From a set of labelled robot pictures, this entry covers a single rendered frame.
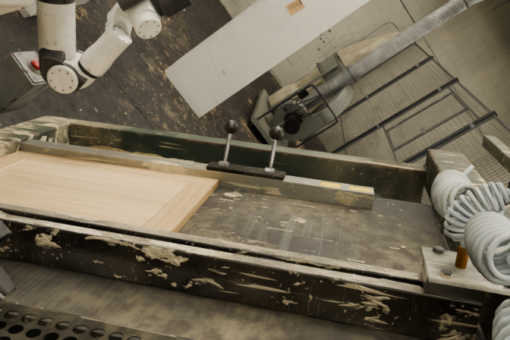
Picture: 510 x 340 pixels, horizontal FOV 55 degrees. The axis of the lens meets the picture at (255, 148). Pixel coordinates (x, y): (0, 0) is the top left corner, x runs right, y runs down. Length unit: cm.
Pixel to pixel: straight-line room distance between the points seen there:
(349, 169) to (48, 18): 89
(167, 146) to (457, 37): 834
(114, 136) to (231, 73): 337
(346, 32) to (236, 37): 464
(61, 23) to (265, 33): 358
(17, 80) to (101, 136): 30
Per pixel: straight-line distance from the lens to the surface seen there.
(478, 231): 64
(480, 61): 978
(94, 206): 109
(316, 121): 644
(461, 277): 75
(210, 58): 490
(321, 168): 145
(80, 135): 167
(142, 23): 125
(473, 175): 130
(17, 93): 169
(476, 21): 962
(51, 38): 135
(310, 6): 474
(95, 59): 134
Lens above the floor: 182
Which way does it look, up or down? 18 degrees down
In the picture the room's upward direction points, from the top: 58 degrees clockwise
